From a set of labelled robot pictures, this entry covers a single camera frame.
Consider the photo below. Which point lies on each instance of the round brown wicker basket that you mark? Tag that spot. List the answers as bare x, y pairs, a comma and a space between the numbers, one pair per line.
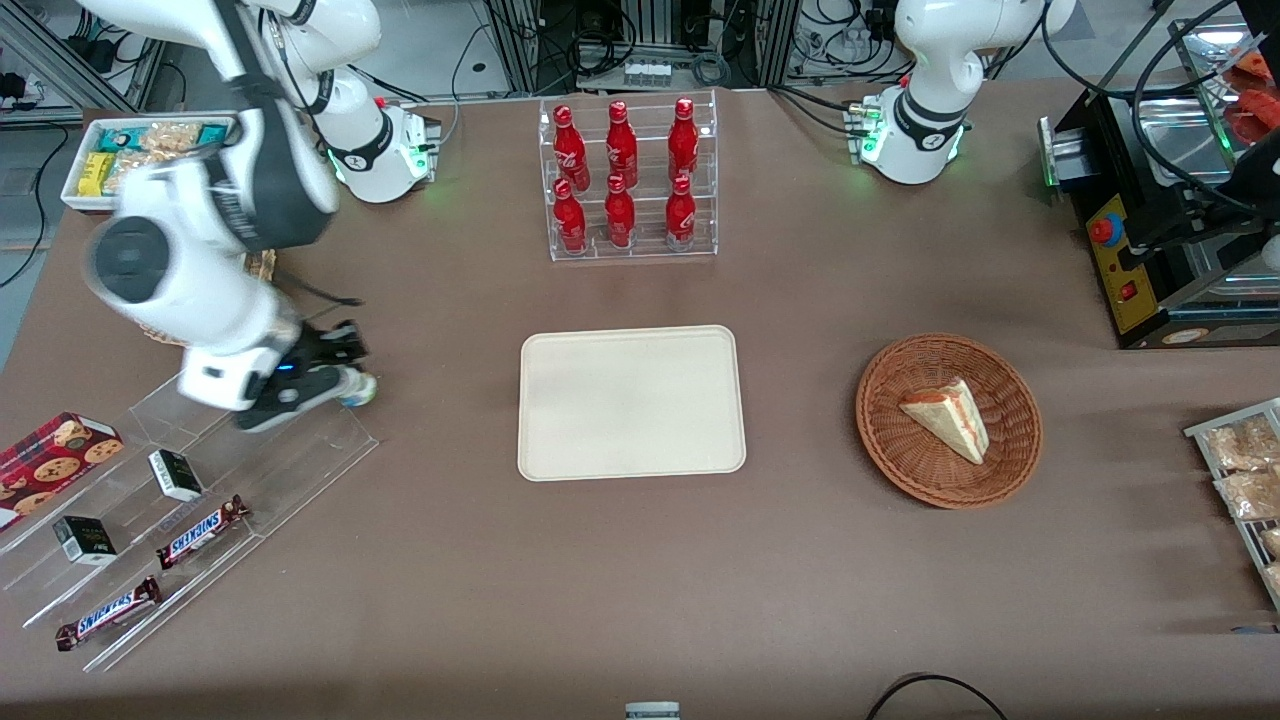
915, 460

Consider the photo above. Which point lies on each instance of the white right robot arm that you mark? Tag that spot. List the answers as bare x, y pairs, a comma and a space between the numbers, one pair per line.
200, 290

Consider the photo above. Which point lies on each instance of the white power strip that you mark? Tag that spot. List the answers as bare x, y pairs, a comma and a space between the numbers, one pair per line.
648, 73

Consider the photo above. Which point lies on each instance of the black sealing machine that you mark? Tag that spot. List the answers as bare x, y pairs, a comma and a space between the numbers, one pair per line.
1125, 270

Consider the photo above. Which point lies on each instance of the red emergency stop button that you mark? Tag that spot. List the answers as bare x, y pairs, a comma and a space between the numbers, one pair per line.
1106, 230

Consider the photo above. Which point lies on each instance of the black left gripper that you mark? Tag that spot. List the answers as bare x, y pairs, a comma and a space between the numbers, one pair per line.
1255, 171

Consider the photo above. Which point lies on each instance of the red cookie box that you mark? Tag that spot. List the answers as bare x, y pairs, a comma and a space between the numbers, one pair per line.
55, 460

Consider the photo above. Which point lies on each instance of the grey device edge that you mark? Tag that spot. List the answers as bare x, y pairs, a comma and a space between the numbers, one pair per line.
652, 711

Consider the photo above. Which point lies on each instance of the beige rectangular tray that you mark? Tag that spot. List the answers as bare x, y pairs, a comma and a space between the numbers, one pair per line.
632, 403

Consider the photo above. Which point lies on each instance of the clear acrylic bottle rack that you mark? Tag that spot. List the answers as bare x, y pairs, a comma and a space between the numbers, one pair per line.
628, 250

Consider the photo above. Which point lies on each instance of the yellow snack pack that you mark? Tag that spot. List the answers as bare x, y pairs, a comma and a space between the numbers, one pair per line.
96, 173

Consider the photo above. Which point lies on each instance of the clear acrylic stepped shelf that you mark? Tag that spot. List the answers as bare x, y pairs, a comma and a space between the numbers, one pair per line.
290, 470

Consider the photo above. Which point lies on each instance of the red cola bottle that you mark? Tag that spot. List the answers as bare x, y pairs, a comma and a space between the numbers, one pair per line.
619, 215
571, 150
680, 215
570, 220
683, 140
621, 145

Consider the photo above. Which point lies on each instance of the clear bag of crackers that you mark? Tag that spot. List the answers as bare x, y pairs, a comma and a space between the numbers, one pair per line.
135, 165

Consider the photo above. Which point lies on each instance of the small black box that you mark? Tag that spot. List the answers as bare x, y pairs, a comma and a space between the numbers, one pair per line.
176, 476
84, 541

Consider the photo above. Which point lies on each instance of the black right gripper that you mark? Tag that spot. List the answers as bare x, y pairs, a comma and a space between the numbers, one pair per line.
322, 349

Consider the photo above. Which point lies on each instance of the white snack bin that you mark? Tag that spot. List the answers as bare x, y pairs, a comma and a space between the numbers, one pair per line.
75, 195

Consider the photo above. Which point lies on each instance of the light wicker basket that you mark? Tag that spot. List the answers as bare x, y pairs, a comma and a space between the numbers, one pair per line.
264, 265

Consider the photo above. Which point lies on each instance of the Snickers chocolate bar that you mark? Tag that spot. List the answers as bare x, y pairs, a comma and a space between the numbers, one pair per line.
108, 613
203, 532

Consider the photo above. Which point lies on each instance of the clear snack bag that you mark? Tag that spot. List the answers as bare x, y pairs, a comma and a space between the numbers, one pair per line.
1240, 446
1250, 493

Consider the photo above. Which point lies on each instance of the wrapped triangle sandwich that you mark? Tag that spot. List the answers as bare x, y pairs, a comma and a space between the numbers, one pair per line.
950, 418

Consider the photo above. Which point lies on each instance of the metal tray of snacks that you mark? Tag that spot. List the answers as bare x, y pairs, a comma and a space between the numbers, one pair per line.
1200, 432

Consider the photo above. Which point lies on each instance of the green lid gum bottle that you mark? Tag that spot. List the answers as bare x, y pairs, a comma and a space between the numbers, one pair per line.
360, 390

